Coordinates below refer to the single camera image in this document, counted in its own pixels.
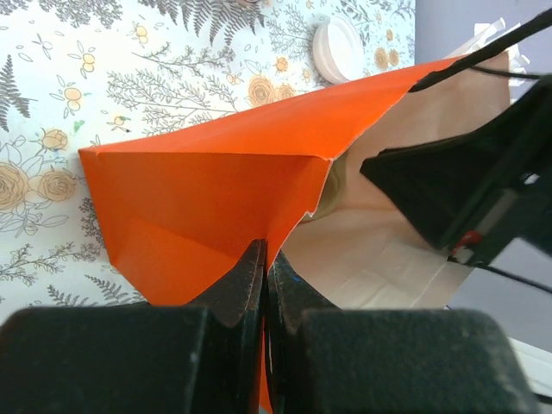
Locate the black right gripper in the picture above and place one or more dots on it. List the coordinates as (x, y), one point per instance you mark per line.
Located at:
(478, 191)

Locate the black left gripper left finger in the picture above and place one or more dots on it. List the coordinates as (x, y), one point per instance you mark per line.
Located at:
(201, 357)

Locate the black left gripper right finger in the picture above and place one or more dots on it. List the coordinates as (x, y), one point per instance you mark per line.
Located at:
(323, 359)

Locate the orange paper bag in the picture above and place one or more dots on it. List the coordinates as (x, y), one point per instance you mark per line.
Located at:
(178, 210)

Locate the stack of white lids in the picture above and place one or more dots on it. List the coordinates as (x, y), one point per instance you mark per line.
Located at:
(338, 51)

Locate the floral table mat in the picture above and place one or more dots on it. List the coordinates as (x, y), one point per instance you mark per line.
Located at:
(84, 73)

